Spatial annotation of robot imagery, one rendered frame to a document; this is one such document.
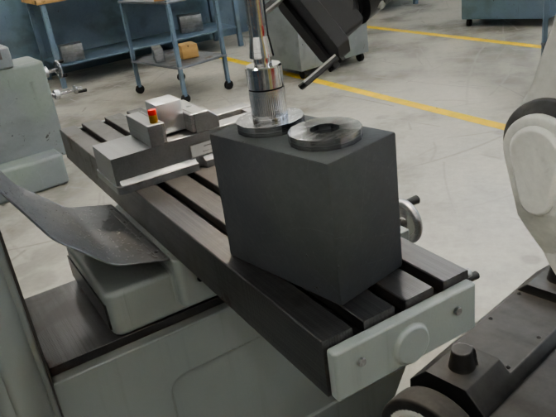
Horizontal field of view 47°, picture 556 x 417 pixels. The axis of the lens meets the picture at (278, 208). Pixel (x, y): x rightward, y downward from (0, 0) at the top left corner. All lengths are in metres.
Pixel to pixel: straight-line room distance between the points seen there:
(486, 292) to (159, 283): 1.59
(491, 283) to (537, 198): 1.54
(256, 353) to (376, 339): 0.60
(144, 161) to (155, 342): 0.34
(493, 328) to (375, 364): 0.57
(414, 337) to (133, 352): 0.57
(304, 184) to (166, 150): 0.55
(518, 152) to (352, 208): 0.36
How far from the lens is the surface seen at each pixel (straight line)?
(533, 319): 1.36
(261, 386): 1.39
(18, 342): 1.08
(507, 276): 2.62
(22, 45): 7.77
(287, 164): 0.75
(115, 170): 1.23
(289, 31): 5.72
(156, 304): 1.18
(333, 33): 0.88
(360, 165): 0.75
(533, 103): 1.05
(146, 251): 1.16
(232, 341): 1.28
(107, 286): 1.17
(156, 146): 1.25
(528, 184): 1.05
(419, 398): 1.16
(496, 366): 1.21
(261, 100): 0.82
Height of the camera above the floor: 1.37
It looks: 25 degrees down
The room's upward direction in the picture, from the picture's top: 8 degrees counter-clockwise
